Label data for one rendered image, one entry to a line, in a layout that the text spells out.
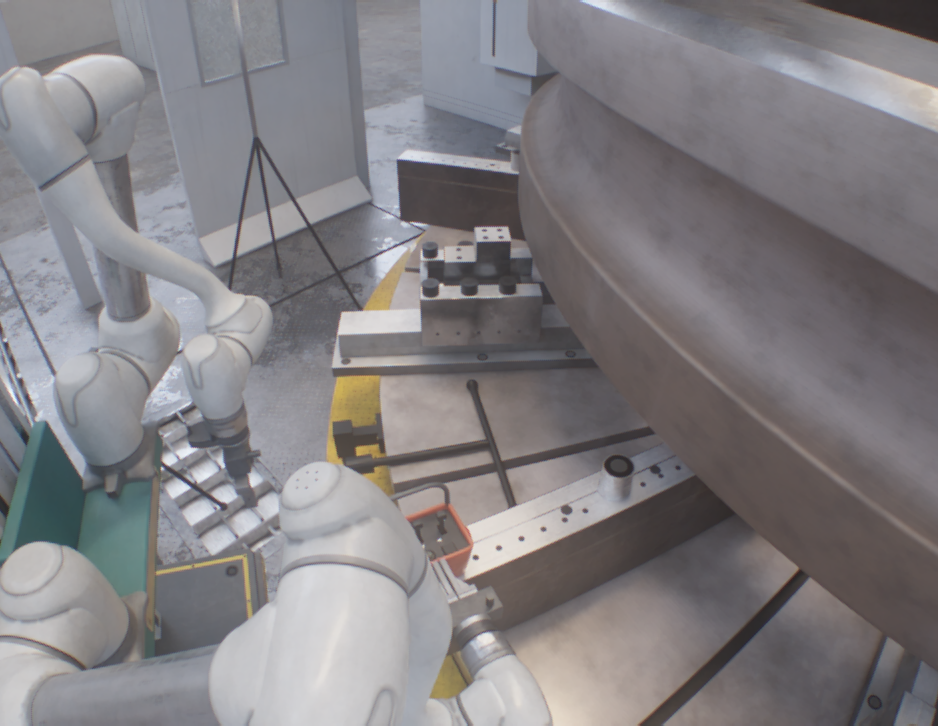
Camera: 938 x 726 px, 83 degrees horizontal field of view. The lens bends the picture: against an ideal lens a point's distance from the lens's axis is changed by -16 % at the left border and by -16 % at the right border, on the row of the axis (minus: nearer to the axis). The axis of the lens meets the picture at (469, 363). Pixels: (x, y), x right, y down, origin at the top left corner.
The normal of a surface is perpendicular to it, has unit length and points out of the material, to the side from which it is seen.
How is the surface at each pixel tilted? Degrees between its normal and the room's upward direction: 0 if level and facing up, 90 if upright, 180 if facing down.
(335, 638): 11
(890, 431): 62
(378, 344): 72
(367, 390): 0
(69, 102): 66
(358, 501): 47
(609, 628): 0
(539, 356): 0
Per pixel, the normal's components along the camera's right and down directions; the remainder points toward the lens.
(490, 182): -0.33, 0.61
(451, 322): 0.06, 0.64
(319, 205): 0.42, -0.33
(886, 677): 0.00, -0.76
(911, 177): -0.84, 0.35
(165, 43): 0.70, 0.46
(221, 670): -0.57, -0.53
